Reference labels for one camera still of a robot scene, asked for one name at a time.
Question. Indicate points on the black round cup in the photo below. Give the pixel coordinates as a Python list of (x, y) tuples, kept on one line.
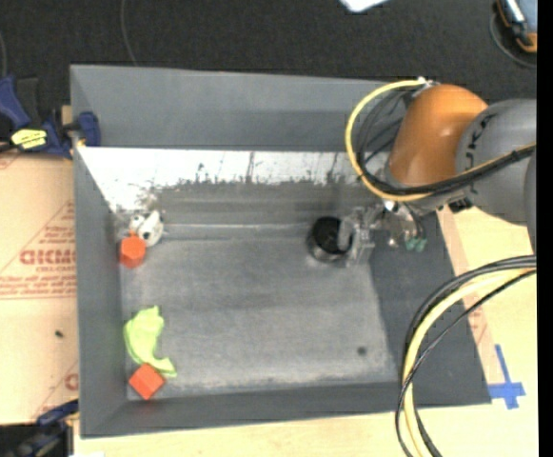
[(324, 238)]

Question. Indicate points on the black cylinder on white bracket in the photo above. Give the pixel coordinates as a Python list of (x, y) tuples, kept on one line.
[(461, 204)]

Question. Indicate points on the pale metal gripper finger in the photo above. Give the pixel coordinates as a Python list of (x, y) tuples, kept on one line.
[(364, 248), (345, 237)]

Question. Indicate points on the orange cube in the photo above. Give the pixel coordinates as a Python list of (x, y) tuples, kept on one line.
[(146, 382)]

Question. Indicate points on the grey metal bin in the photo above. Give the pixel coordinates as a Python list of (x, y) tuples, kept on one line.
[(257, 312)]

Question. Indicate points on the brown cardboard board red print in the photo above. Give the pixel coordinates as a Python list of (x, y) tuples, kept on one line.
[(28, 303)]

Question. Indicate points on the orange hexagonal block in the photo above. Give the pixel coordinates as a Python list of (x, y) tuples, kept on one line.
[(132, 251)]

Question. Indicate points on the light green cloth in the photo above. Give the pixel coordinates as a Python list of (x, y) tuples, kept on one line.
[(144, 333)]

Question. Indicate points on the white toy animal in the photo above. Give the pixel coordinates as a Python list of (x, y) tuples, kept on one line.
[(148, 229)]

